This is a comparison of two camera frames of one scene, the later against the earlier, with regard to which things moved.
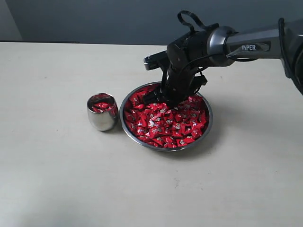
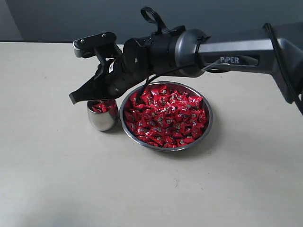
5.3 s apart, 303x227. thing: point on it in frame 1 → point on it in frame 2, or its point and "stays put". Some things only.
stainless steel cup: [102, 111] stays put
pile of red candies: [160, 125] stays put
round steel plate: [160, 149] stays put
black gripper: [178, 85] → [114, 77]
